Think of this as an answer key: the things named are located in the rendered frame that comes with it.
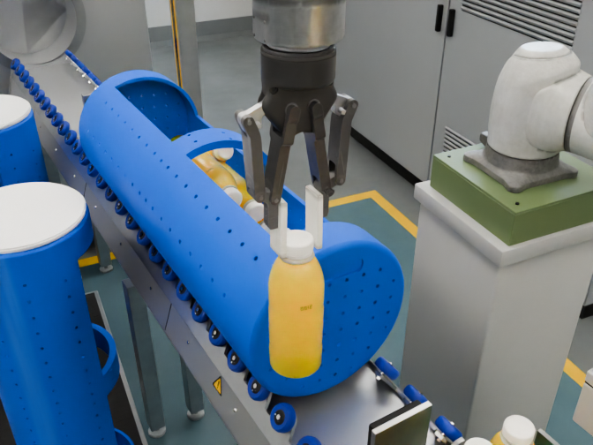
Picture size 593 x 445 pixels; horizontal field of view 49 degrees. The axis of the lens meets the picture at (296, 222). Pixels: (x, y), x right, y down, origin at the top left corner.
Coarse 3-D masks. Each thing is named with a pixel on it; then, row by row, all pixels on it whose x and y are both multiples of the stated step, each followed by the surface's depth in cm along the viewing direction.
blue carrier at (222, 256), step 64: (128, 128) 135; (192, 128) 168; (128, 192) 130; (192, 192) 112; (192, 256) 107; (256, 256) 96; (320, 256) 92; (384, 256) 99; (256, 320) 92; (384, 320) 107; (320, 384) 106
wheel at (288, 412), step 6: (276, 408) 102; (282, 408) 101; (288, 408) 100; (270, 414) 102; (276, 414) 101; (282, 414) 101; (288, 414) 100; (294, 414) 100; (270, 420) 102; (276, 420) 101; (282, 420) 100; (288, 420) 99; (294, 420) 100; (276, 426) 101; (282, 426) 100; (288, 426) 100; (282, 432) 100
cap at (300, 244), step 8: (288, 232) 76; (296, 232) 76; (304, 232) 76; (288, 240) 75; (296, 240) 75; (304, 240) 75; (312, 240) 75; (288, 248) 74; (296, 248) 74; (304, 248) 74; (312, 248) 75; (288, 256) 75; (296, 256) 74; (304, 256) 75
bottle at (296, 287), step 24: (288, 264) 75; (312, 264) 76; (288, 288) 75; (312, 288) 76; (288, 312) 77; (312, 312) 77; (288, 336) 78; (312, 336) 79; (288, 360) 80; (312, 360) 81
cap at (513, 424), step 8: (512, 416) 86; (520, 416) 86; (504, 424) 85; (512, 424) 85; (520, 424) 85; (528, 424) 85; (504, 432) 84; (512, 432) 83; (520, 432) 84; (528, 432) 84; (512, 440) 83; (520, 440) 83; (528, 440) 83
